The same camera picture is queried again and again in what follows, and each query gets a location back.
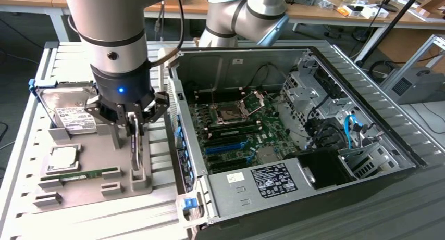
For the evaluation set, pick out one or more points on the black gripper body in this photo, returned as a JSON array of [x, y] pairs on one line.
[[122, 81]]

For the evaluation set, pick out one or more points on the graphics card with metal bracket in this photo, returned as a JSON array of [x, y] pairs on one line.
[[136, 154]]

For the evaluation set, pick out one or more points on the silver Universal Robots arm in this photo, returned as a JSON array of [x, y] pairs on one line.
[[111, 29]]

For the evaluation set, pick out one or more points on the silver hard disk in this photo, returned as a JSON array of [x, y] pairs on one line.
[[67, 115]]

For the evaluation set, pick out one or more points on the blue card retention clip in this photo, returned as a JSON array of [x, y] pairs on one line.
[[179, 136]]

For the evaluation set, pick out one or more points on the grey parts rack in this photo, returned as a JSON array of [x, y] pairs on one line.
[[93, 154]]

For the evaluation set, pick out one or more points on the blue disk caddy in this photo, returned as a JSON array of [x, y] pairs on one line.
[[44, 83]]

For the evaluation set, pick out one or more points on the open PC case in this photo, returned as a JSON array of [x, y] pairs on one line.
[[202, 68]]

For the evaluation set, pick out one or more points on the CPU socket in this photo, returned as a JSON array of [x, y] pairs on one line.
[[226, 115]]

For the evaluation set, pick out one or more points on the silver CPU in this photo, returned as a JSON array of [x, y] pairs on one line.
[[63, 158]]

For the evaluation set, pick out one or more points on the black expansion slot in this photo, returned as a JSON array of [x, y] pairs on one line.
[[222, 142]]

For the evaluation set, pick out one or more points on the installed black RAM stick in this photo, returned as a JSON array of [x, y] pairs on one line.
[[236, 132]]

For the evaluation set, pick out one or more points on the blue expansion slot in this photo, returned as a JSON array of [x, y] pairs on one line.
[[223, 148]]

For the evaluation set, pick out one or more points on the green RAM stick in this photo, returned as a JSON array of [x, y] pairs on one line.
[[81, 175]]

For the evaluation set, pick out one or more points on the metal socket cover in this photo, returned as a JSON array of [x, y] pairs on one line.
[[255, 102]]

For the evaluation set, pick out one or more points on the green motherboard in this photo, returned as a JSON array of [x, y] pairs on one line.
[[274, 136]]

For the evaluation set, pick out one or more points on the grey chipset heatsink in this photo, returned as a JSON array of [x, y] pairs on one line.
[[269, 154]]

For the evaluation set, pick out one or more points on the blue case latch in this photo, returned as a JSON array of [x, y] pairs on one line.
[[190, 204]]

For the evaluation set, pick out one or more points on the metal drive cage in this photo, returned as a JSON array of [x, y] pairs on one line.
[[302, 94]]

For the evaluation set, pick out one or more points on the grey power supply unit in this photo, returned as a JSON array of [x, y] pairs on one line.
[[239, 195]]

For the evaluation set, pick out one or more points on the black ribbed plastic holder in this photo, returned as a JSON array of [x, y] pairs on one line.
[[326, 136]]

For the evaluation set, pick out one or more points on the metal disk bay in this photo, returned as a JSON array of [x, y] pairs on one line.
[[367, 159]]

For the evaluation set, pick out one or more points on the orange and white box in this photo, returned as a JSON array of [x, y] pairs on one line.
[[347, 10]]

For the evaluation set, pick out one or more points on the white small box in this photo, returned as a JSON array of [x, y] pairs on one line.
[[375, 13]]

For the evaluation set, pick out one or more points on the black tripod pole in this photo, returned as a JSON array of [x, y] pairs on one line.
[[389, 29]]

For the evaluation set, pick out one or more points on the grey computer tower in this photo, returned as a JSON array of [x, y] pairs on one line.
[[417, 86]]

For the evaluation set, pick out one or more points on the black monitor stand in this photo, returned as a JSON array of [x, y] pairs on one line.
[[386, 5]]

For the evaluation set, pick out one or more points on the cluttered wooden desk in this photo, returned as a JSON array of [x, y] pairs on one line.
[[417, 22]]

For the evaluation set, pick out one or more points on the aluminium profile frame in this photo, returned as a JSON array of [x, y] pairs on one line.
[[429, 46]]

